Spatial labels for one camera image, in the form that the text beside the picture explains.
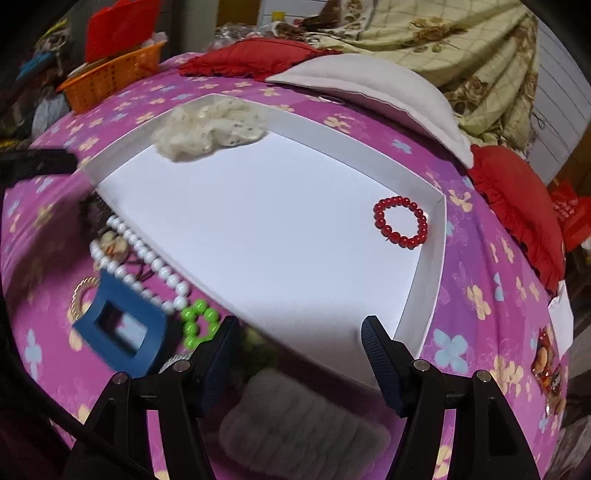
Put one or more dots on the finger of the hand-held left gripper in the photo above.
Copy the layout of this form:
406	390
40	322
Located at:
41	164

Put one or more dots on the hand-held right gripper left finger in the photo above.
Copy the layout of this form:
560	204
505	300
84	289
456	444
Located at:
219	364

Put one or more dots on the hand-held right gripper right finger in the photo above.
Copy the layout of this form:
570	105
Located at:
381	364

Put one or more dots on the white cardboard box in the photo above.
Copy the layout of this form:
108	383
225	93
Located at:
277	221

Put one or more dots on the grey furry scrunchie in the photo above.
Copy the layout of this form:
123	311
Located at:
300	415

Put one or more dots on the blue plastic item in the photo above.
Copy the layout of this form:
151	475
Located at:
37	63

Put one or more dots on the orange plastic basket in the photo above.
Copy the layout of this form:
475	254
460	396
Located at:
111	78

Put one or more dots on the pink floral bed sheet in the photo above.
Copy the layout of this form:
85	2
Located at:
471	300

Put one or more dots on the gold twisted bangle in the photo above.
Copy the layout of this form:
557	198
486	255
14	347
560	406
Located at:
78	288

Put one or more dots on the blue rectangular hair clip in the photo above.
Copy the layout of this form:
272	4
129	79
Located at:
106	295

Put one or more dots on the red paper box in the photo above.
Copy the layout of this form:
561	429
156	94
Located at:
120	27

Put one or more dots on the cream lace scrunchie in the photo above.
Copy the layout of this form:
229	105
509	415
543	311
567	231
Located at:
203	131

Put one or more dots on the snack packet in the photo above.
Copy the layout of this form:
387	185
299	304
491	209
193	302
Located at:
549	369

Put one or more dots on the white paper sheet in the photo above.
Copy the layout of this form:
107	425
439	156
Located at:
563	318

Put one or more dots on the red ruffled pillow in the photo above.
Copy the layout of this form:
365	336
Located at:
517	207
249	57

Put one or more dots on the red plastic bag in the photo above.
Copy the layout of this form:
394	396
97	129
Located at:
572	217

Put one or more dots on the yellow bottle cap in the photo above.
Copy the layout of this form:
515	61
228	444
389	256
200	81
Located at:
278	16

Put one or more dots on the white pillow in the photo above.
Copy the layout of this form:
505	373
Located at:
378	83

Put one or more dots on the cream floral quilt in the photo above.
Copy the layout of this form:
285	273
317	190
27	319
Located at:
461	55

